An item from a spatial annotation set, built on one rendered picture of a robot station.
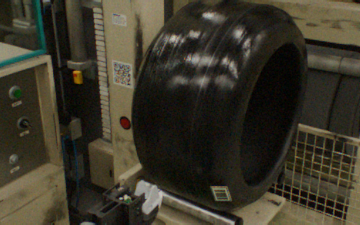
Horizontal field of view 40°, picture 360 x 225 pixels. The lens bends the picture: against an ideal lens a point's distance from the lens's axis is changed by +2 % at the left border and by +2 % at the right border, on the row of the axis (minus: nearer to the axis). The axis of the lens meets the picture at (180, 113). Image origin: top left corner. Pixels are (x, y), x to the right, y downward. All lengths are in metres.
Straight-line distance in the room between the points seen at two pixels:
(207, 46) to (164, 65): 0.11
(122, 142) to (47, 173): 0.25
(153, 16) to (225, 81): 0.40
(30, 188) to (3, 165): 0.11
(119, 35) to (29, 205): 0.59
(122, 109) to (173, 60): 0.40
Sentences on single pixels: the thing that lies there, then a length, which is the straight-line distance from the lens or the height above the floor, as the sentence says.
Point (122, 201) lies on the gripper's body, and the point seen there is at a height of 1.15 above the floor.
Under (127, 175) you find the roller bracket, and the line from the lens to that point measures 1.44.
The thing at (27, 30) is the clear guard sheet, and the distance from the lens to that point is 1.44.
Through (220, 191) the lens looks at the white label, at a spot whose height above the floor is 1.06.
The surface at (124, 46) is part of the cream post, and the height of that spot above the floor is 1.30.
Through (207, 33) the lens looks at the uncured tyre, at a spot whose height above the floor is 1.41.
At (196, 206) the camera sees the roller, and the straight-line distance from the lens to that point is 1.36.
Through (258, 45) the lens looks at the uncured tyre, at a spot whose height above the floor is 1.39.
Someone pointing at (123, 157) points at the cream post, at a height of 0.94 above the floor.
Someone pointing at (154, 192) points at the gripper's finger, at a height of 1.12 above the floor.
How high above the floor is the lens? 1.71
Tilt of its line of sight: 25 degrees down
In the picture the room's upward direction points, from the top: straight up
